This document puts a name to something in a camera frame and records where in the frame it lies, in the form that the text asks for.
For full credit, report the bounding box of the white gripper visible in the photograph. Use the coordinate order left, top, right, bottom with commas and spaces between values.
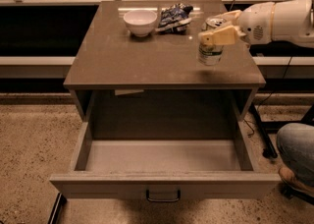
198, 2, 275, 46

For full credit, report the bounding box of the green silver 7up can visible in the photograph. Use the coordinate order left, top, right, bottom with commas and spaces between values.
198, 17, 226, 66

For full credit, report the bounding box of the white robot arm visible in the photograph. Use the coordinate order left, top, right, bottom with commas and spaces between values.
198, 0, 314, 48

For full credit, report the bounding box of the brown counter cabinet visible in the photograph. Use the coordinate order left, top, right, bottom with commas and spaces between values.
64, 0, 265, 115

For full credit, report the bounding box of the open grey top drawer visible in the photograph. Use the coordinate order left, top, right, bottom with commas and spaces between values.
49, 90, 282, 200

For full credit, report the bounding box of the blue crumpled chip bag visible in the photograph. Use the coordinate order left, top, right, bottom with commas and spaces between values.
156, 3, 193, 33

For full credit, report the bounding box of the white ceramic bowl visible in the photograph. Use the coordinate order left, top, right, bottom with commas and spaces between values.
124, 10, 157, 37

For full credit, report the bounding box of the black stand leg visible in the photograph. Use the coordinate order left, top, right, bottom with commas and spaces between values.
249, 104, 278, 159

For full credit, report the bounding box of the person leg in jeans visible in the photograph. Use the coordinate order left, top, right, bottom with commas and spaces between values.
277, 123, 314, 187

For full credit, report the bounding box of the brown shoe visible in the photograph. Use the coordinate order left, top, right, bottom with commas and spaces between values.
279, 167, 314, 196

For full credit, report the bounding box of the black drawer handle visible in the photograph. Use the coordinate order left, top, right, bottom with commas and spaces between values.
145, 190, 182, 203

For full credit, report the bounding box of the black floor frame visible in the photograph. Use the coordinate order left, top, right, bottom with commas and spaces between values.
47, 193, 67, 224

